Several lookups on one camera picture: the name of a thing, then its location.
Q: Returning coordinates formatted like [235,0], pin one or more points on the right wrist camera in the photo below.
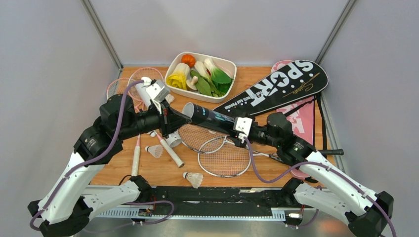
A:
[242,126]

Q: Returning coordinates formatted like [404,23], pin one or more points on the white racket lower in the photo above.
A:
[230,169]

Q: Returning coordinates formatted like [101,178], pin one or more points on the pink racket rear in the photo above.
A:
[174,138]

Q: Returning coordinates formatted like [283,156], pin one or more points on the toy green leaf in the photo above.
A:
[202,85]

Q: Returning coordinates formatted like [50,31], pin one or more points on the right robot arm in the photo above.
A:
[365,212]

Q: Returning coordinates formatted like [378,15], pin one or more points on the black shuttlecock tube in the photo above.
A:
[209,119]

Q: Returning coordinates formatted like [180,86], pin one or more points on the white shuttlecock tube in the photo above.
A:
[155,110]

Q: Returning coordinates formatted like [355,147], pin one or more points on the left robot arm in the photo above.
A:
[65,211]

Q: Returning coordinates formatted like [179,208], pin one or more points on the toy napa cabbage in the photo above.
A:
[178,77]

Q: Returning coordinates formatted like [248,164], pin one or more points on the pink racket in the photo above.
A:
[117,87]
[174,138]

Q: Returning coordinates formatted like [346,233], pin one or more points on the shuttlecock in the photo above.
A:
[169,98]
[156,150]
[195,179]

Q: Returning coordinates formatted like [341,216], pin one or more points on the pink racket bag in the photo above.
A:
[302,120]

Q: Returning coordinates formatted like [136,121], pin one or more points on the toy pumpkin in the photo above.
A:
[189,60]

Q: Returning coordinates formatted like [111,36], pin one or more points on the white vegetable tray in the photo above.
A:
[227,66]

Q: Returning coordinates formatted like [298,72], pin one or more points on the black racket bag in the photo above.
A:
[293,82]

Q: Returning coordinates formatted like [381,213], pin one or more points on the toy bok choy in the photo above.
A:
[219,81]

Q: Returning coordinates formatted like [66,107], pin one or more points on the white racket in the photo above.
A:
[199,139]
[230,169]

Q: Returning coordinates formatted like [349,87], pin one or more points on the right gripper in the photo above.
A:
[238,142]

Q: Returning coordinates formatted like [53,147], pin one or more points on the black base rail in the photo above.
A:
[212,203]

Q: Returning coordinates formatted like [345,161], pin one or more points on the toy mushroom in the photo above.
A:
[191,83]

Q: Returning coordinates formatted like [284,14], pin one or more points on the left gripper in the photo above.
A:
[171,120]

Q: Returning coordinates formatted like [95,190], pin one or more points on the white racket upper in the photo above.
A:
[199,139]

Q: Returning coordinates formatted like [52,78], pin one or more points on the pink racket front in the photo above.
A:
[117,87]

